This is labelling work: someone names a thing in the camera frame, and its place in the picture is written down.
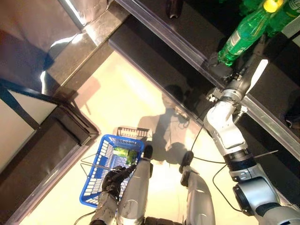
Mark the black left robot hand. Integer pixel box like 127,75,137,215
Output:
102,164,137,195

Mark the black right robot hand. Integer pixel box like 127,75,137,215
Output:
207,35,268,91

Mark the metal wire rack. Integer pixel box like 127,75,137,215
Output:
80,153,118,180

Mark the blue plastic shopping basket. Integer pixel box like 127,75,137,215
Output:
79,134,145,209

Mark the green soda bottle yellow cap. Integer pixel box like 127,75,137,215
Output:
217,0,285,66
267,0,300,39
239,0,267,17

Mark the silver left robot leg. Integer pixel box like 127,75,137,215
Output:
116,159,154,225

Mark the silver robot leg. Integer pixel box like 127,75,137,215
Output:
116,159,154,225
180,170,216,225

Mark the black left robot foot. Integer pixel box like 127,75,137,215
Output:
142,144,154,160

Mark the black robot foot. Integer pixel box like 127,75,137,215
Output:
179,151,194,174
142,144,154,160

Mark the black low cabinet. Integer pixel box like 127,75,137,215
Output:
0,102,100,225

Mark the black right robot foot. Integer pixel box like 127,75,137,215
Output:
179,151,194,174

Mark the silver right robot leg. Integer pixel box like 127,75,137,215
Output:
180,170,216,225

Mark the dark stone floor ledge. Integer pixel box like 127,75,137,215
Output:
41,8,132,99

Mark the dark shelf board clear rail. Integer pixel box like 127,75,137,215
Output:
242,35,300,162
114,0,269,94

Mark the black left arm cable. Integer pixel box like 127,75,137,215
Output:
74,210,97,225

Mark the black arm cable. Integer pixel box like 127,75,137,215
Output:
74,210,97,225
190,121,242,213

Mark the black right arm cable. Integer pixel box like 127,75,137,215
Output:
190,121,242,213

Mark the black metal frame post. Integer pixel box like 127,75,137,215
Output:
0,78,58,129

